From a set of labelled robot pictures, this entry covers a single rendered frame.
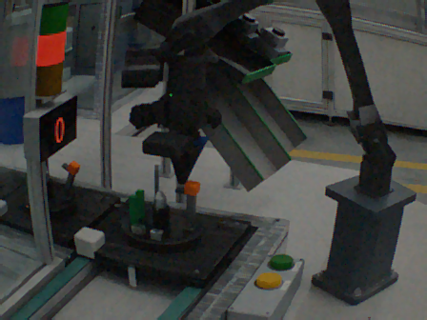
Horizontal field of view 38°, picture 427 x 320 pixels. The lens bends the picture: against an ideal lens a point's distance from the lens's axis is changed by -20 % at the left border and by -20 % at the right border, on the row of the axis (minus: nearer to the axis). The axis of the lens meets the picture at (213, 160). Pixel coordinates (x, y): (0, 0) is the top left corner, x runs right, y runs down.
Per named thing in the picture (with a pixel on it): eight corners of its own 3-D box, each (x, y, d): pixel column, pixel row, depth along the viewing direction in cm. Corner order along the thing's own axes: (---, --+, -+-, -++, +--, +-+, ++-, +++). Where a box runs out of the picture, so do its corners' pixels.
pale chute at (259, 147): (277, 170, 149) (293, 159, 147) (247, 192, 139) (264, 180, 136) (193, 61, 152) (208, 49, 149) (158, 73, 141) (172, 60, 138)
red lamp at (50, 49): (69, 58, 100) (71, 30, 99) (53, 66, 96) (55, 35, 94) (46, 58, 102) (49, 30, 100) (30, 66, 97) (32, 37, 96)
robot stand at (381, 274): (398, 280, 126) (417, 192, 119) (354, 306, 118) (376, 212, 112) (357, 259, 138) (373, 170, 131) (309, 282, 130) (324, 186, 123)
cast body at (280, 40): (283, 60, 154) (295, 37, 151) (274, 62, 151) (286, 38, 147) (254, 40, 157) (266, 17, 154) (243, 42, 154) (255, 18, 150)
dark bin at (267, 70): (272, 73, 143) (286, 46, 139) (241, 86, 132) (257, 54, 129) (167, 10, 150) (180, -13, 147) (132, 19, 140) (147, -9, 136)
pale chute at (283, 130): (294, 148, 163) (308, 137, 160) (270, 166, 152) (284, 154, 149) (217, 50, 165) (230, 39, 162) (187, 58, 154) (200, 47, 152)
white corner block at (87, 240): (107, 251, 120) (105, 231, 119) (96, 261, 116) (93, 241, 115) (85, 245, 122) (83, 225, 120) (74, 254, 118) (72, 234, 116)
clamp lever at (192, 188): (198, 225, 122) (200, 181, 119) (193, 229, 120) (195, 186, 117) (177, 220, 123) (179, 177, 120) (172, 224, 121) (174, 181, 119)
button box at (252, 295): (300, 286, 121) (305, 257, 118) (265, 342, 102) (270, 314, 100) (263, 282, 123) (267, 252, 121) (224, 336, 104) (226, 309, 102)
